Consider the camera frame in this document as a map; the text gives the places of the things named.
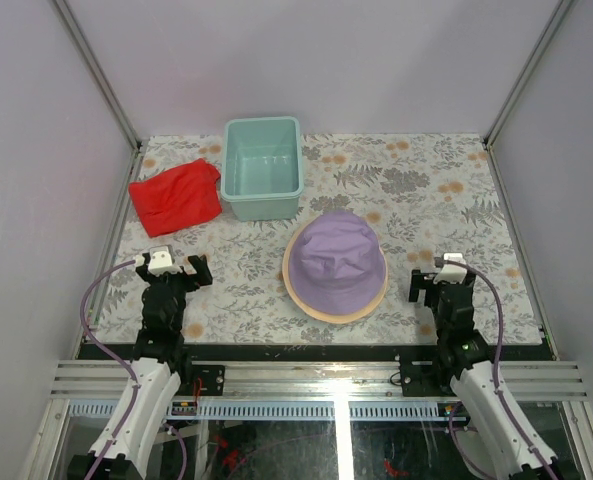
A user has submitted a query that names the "red cloth hat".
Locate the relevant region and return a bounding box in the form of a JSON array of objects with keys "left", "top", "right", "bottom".
[{"left": 128, "top": 158, "right": 222, "bottom": 238}]

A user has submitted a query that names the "lavender hat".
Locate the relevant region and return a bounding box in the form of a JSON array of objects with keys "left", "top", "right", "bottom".
[{"left": 283, "top": 210, "right": 387, "bottom": 316}]

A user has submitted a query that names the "black beige cap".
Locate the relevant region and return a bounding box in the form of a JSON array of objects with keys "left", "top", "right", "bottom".
[{"left": 282, "top": 226, "right": 389, "bottom": 325}]

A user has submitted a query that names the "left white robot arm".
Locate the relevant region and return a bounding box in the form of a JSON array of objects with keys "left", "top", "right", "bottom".
[{"left": 67, "top": 247, "right": 213, "bottom": 479}]

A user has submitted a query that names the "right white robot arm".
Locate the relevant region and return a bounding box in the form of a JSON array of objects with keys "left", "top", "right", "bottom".
[{"left": 408, "top": 257, "right": 581, "bottom": 479}]

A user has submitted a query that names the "floral table mat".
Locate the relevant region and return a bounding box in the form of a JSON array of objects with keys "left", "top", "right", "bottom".
[{"left": 94, "top": 132, "right": 548, "bottom": 347}]

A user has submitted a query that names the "light teal plastic bin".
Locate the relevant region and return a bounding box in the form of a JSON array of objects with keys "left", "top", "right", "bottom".
[{"left": 220, "top": 116, "right": 304, "bottom": 222}]

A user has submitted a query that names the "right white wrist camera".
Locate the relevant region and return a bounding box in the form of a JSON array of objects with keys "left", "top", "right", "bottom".
[{"left": 433, "top": 252, "right": 468, "bottom": 284}]

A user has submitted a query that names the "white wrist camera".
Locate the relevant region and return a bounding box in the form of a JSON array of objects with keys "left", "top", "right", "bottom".
[
  {"left": 134, "top": 245, "right": 180, "bottom": 276},
  {"left": 433, "top": 252, "right": 468, "bottom": 284}
]

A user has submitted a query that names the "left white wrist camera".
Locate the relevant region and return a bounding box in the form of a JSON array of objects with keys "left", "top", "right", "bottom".
[{"left": 134, "top": 245, "right": 180, "bottom": 276}]

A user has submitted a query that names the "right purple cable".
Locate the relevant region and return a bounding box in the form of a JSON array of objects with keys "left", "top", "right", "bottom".
[{"left": 445, "top": 258, "right": 562, "bottom": 480}]

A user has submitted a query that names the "aluminium front rail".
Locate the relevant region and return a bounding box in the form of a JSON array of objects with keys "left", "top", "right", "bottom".
[{"left": 50, "top": 360, "right": 588, "bottom": 402}]

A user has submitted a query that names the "left aluminium frame post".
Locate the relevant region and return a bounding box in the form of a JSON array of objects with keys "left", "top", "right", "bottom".
[{"left": 49, "top": 0, "right": 142, "bottom": 151}]

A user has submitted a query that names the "aluminium frame post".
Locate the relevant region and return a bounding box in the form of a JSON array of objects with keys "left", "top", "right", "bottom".
[
  {"left": 49, "top": 0, "right": 142, "bottom": 151},
  {"left": 482, "top": 0, "right": 577, "bottom": 151}
]

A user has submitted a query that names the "right aluminium frame post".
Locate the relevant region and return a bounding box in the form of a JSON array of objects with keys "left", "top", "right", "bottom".
[{"left": 482, "top": 0, "right": 577, "bottom": 151}]

